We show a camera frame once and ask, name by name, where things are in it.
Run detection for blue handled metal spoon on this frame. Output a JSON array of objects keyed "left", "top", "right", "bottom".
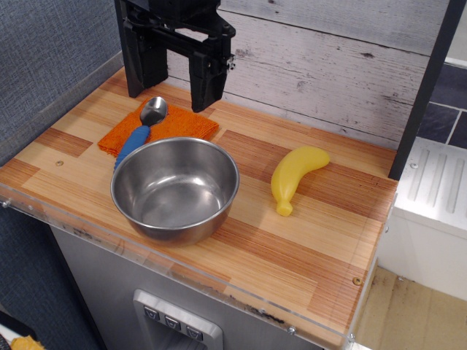
[{"left": 114, "top": 96, "right": 168, "bottom": 170}]

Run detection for black left frame post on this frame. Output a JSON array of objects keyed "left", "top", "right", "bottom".
[{"left": 125, "top": 55, "right": 154, "bottom": 98}]

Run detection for silver toy dispenser panel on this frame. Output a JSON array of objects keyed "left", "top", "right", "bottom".
[{"left": 133, "top": 289, "right": 224, "bottom": 349}]

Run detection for orange folded cloth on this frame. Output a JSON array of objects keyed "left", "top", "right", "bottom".
[{"left": 98, "top": 98, "right": 219, "bottom": 157}]

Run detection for stainless steel pot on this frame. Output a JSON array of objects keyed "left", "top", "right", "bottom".
[{"left": 110, "top": 137, "right": 240, "bottom": 246}]

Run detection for black right frame post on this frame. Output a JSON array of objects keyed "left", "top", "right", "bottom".
[{"left": 388, "top": 0, "right": 466, "bottom": 180}]

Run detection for white ribbed side cabinet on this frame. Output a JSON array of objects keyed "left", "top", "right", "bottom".
[{"left": 377, "top": 138, "right": 466, "bottom": 299}]

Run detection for yellow toy banana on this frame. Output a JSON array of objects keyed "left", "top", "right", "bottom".
[{"left": 270, "top": 146, "right": 330, "bottom": 217}]

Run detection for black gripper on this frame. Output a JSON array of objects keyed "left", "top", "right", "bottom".
[{"left": 115, "top": 1, "right": 236, "bottom": 112}]

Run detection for clear acrylic edge guard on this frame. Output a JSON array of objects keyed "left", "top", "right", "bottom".
[{"left": 0, "top": 182, "right": 357, "bottom": 350}]

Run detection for black frame post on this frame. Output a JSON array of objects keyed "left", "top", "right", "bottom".
[
  {"left": 125, "top": 55, "right": 154, "bottom": 98},
  {"left": 388, "top": 0, "right": 466, "bottom": 180}
]

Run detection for yellow object bottom corner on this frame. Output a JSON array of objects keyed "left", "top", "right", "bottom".
[{"left": 10, "top": 336, "right": 45, "bottom": 350}]

